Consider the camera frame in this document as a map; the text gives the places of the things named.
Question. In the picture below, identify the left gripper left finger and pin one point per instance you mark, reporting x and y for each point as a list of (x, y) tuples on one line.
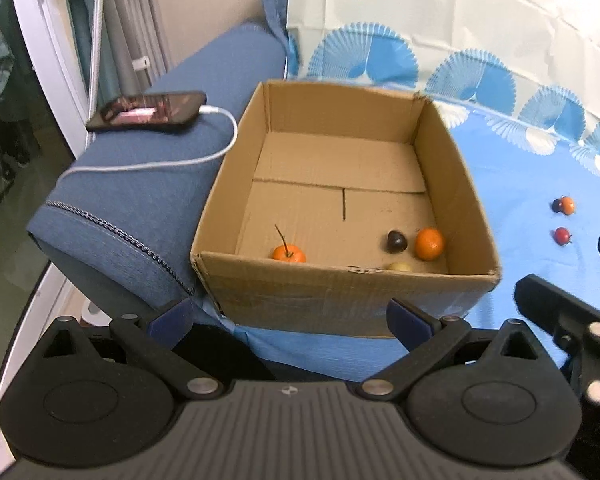
[(149, 343)]

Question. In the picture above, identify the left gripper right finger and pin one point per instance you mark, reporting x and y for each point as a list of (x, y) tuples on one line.
[(431, 343)]

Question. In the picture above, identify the small red tomato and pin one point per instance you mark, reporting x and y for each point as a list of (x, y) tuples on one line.
[(562, 236)]

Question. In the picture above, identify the small orange tomato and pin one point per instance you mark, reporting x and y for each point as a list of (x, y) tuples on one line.
[(567, 205)]

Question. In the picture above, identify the dark purple small fruit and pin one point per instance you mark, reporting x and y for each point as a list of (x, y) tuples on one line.
[(556, 205)]

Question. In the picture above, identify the small yellow fruit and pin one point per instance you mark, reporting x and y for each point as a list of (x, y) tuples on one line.
[(399, 266)]

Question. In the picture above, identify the small orange fruit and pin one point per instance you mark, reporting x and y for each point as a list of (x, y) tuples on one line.
[(429, 244)]

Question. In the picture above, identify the dark cherry in box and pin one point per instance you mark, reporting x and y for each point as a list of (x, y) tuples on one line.
[(396, 242)]

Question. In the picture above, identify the blue sofa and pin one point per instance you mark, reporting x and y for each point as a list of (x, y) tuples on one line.
[(120, 226)]

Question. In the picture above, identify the orange fruit with stem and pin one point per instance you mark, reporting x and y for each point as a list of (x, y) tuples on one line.
[(287, 252)]

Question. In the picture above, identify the cardboard box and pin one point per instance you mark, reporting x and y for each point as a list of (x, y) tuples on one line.
[(336, 168)]

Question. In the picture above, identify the black smartphone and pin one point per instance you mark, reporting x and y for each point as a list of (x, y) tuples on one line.
[(172, 111)]

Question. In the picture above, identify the blue patterned cloth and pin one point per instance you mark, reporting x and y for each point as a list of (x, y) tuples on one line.
[(529, 133)]

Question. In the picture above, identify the grey curtain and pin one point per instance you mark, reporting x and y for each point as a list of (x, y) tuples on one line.
[(138, 42)]

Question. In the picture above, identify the white door frame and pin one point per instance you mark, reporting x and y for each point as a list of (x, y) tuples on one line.
[(47, 32)]

